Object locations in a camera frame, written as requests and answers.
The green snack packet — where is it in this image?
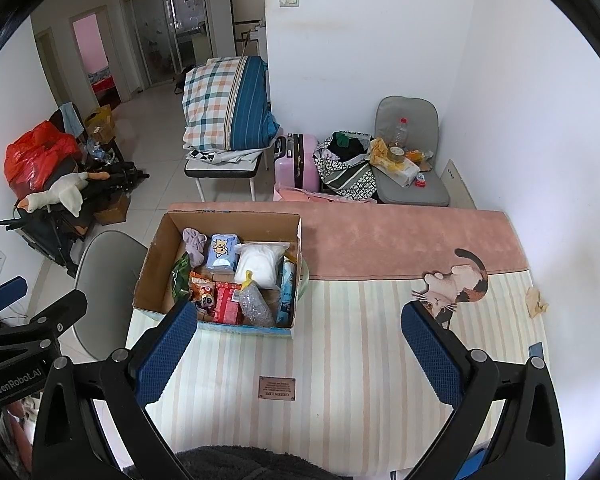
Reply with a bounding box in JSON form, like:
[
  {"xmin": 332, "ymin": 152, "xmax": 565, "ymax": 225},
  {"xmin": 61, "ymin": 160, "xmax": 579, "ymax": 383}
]
[{"xmin": 170, "ymin": 252, "xmax": 193, "ymax": 301}]

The brown cardboard box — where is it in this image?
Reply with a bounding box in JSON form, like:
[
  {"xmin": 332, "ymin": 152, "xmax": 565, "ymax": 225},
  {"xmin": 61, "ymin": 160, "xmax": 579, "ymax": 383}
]
[{"xmin": 92, "ymin": 192, "xmax": 132, "ymax": 226}]

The grey cushioned chair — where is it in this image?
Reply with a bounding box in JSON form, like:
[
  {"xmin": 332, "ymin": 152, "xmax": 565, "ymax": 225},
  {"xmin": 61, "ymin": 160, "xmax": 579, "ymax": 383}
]
[{"xmin": 372, "ymin": 96, "xmax": 451, "ymax": 207}]

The blue tissue pack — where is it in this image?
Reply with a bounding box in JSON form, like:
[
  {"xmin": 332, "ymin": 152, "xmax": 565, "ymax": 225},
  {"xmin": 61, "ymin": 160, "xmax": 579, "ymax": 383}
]
[{"xmin": 206, "ymin": 233, "xmax": 241, "ymax": 275}]

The red plastic bag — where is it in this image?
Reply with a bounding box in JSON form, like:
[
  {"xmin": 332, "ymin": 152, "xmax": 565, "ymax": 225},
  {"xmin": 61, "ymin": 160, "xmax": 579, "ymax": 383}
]
[{"xmin": 4, "ymin": 120, "xmax": 83, "ymax": 198}]

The pink suitcase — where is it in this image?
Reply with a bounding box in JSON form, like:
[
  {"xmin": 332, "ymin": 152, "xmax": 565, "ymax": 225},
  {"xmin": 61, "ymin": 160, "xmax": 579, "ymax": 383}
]
[{"xmin": 273, "ymin": 133, "xmax": 321, "ymax": 193}]

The grey sock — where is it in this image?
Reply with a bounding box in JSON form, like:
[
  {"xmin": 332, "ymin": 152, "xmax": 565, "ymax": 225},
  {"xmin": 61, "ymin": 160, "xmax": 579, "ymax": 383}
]
[{"xmin": 181, "ymin": 228, "xmax": 211, "ymax": 268}]

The white board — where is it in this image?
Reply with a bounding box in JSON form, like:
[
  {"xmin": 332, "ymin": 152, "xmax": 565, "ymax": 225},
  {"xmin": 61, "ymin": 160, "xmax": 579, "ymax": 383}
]
[{"xmin": 442, "ymin": 159, "xmax": 477, "ymax": 209}]

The orange snack packet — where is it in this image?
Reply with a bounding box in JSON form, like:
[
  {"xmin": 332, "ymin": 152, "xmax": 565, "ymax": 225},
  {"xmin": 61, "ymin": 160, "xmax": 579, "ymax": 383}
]
[{"xmin": 189, "ymin": 271, "xmax": 218, "ymax": 316}]

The clear plastic bottle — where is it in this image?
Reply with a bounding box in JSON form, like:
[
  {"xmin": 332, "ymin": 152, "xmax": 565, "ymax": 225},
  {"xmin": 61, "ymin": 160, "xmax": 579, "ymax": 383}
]
[{"xmin": 392, "ymin": 117, "xmax": 411, "ymax": 153}]

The white tissue pack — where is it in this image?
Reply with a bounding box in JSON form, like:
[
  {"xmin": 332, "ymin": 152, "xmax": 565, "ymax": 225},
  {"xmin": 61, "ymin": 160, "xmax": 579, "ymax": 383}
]
[{"xmin": 372, "ymin": 157, "xmax": 421, "ymax": 186}]

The pink cloth bag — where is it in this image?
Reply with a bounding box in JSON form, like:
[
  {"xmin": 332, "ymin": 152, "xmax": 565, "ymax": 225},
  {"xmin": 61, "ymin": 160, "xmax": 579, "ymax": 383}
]
[{"xmin": 274, "ymin": 185, "xmax": 378, "ymax": 206}]

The blue striped packet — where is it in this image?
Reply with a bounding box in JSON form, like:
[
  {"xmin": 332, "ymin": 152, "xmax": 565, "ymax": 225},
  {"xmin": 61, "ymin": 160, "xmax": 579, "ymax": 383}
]
[{"xmin": 276, "ymin": 257, "xmax": 298, "ymax": 325}]

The yellow cardboard box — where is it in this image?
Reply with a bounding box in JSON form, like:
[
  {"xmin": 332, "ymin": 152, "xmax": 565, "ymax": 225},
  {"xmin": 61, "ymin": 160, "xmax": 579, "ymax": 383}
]
[{"xmin": 82, "ymin": 105, "xmax": 117, "ymax": 143}]

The red packet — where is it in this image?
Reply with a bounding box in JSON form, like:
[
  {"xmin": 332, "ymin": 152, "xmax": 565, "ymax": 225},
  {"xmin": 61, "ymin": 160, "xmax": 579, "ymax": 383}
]
[{"xmin": 212, "ymin": 282, "xmax": 245, "ymax": 325}]

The black green clothing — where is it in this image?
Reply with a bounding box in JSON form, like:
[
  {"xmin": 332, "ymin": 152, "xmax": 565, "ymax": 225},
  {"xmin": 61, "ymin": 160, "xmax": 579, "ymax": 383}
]
[{"xmin": 330, "ymin": 131, "xmax": 373, "ymax": 161}]

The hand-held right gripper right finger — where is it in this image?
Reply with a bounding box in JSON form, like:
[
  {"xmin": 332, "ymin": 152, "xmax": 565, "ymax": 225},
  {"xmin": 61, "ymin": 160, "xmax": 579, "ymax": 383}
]
[{"xmin": 401, "ymin": 302, "xmax": 566, "ymax": 480}]

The white padded bench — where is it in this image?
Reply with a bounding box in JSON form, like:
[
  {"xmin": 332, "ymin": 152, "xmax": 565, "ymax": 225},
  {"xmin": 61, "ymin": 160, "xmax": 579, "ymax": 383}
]
[{"xmin": 184, "ymin": 150, "xmax": 263, "ymax": 203}]

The yellow plastic bag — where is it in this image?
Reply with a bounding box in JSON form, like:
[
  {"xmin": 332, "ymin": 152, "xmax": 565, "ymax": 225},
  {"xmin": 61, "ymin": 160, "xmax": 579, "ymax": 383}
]
[{"xmin": 369, "ymin": 137, "xmax": 392, "ymax": 166}]

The yellow bubble wrap bag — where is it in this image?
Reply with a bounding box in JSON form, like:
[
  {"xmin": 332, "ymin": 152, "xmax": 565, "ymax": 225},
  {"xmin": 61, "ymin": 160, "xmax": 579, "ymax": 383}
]
[{"xmin": 237, "ymin": 270, "xmax": 276, "ymax": 328}]

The white plastic bag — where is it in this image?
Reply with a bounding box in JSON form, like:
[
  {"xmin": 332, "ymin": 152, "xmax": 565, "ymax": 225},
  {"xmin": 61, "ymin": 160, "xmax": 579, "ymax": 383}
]
[{"xmin": 232, "ymin": 241, "xmax": 291, "ymax": 291}]

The plaid blue bedding bundle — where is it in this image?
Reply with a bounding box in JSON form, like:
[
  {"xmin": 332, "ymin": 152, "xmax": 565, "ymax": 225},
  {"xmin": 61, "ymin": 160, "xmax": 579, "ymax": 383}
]
[{"xmin": 182, "ymin": 56, "xmax": 281, "ymax": 153}]

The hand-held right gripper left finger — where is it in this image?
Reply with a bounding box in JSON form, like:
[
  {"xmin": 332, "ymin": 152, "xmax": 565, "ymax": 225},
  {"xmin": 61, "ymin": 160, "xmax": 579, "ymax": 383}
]
[{"xmin": 32, "ymin": 300, "xmax": 199, "ymax": 480}]

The black white patterned bag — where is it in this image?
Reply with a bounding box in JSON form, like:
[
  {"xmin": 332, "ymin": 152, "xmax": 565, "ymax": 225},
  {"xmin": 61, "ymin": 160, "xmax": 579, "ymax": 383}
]
[{"xmin": 314, "ymin": 137, "xmax": 378, "ymax": 203}]

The crumpled beige tissue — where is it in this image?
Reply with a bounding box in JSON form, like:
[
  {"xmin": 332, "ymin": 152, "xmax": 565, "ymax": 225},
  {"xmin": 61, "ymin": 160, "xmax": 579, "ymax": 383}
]
[{"xmin": 525, "ymin": 286, "xmax": 551, "ymax": 318}]

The grey shell chair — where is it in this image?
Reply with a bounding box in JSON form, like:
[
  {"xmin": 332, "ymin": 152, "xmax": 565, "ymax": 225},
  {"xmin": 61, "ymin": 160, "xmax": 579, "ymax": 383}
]
[{"xmin": 72, "ymin": 231, "xmax": 148, "ymax": 361}]

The light blue cloth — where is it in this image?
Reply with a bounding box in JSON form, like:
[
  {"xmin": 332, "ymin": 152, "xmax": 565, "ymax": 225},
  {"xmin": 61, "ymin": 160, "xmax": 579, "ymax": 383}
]
[{"xmin": 59, "ymin": 102, "xmax": 83, "ymax": 136}]

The black folded stroller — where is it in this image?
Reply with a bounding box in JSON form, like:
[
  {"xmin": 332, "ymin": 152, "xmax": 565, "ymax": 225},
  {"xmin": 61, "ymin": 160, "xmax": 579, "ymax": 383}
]
[{"xmin": 0, "ymin": 157, "xmax": 151, "ymax": 278}]

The white plush goose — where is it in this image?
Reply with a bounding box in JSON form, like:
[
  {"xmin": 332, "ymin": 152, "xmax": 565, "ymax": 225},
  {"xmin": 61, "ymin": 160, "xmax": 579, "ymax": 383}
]
[{"xmin": 19, "ymin": 171, "xmax": 112, "ymax": 218}]

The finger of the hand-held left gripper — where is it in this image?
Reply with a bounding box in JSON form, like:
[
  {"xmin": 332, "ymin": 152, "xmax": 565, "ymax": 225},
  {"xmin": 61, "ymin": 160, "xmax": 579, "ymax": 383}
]
[{"xmin": 0, "ymin": 276, "xmax": 28, "ymax": 317}]

